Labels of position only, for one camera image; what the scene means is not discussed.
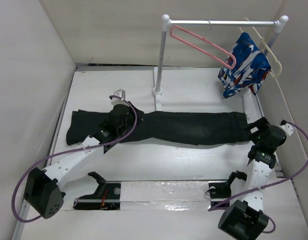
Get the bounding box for black trousers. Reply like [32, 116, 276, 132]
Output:
[66, 110, 251, 146]

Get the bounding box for pink plastic hanger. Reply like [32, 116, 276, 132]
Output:
[169, 20, 237, 70]

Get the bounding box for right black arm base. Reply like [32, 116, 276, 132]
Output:
[205, 170, 247, 207]

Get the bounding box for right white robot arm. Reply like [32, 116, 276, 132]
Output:
[218, 117, 287, 240]

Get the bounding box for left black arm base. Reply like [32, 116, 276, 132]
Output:
[73, 171, 121, 211]

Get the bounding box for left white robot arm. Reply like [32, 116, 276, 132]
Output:
[24, 102, 144, 219]

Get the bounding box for cream plastic hanger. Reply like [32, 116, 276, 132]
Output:
[249, 15, 289, 80]

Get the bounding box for blue patterned garment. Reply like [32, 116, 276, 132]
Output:
[218, 32, 271, 99]

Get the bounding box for white clothes rack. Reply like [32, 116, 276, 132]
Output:
[151, 13, 289, 121]

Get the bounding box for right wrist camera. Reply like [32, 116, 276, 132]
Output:
[280, 120, 294, 136]

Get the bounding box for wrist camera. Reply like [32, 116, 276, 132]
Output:
[109, 89, 126, 105]
[280, 120, 294, 136]

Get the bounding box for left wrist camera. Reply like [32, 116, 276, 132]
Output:
[109, 89, 126, 105]

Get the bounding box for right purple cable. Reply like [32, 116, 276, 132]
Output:
[208, 120, 308, 234]

